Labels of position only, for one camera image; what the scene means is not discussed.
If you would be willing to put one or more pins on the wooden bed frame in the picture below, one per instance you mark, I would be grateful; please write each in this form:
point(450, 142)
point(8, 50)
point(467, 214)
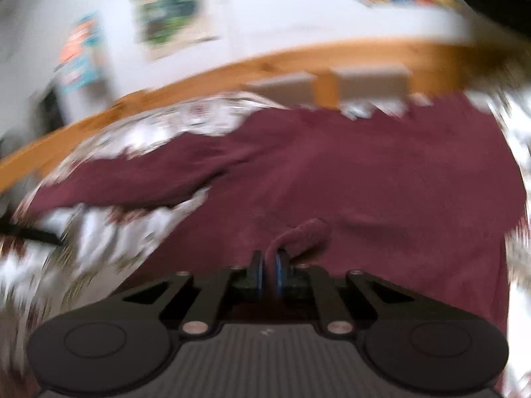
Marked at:
point(435, 68)

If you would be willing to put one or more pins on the orange teal poster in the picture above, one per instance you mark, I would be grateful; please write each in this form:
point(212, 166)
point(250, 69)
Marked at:
point(80, 60)

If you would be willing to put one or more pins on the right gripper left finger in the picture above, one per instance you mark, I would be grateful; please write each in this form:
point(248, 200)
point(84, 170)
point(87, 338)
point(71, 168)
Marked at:
point(255, 271)

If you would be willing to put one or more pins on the green comic poster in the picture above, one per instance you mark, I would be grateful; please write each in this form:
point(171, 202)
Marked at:
point(166, 26)

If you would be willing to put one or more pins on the maroon sweater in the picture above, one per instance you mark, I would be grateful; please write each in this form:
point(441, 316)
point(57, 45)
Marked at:
point(183, 335)

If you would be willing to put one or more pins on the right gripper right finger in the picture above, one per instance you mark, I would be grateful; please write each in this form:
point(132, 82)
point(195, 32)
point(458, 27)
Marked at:
point(282, 270)

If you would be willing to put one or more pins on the floral white bedspread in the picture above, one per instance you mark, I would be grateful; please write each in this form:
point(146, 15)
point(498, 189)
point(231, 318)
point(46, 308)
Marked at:
point(103, 232)

